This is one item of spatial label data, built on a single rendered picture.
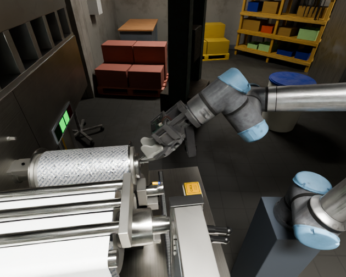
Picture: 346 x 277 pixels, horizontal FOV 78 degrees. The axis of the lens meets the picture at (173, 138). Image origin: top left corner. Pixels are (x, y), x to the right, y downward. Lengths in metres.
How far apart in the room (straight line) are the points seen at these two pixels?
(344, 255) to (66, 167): 2.09
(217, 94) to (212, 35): 5.65
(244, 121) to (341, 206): 0.36
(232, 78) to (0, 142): 0.61
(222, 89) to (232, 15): 6.40
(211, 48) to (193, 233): 5.61
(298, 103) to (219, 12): 6.24
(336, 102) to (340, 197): 0.26
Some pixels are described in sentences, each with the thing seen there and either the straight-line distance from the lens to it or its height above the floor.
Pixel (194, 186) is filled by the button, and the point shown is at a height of 0.92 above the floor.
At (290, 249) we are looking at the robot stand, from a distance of 1.08.
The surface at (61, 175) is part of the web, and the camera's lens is 0.64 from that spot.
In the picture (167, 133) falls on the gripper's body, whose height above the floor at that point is 1.37.
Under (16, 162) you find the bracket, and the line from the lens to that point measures 0.73.
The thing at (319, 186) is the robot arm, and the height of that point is 1.13.
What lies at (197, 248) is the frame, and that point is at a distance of 0.29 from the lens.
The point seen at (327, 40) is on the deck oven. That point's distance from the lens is 4.62.
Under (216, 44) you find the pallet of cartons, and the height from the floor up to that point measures 0.37.
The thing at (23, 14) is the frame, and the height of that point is 1.60.
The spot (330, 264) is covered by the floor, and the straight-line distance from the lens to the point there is 2.17.
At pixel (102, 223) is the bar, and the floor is 1.45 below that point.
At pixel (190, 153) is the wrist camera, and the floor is 1.28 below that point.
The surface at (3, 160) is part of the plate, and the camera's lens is 0.71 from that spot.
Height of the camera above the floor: 1.70
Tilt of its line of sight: 37 degrees down
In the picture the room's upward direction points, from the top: straight up
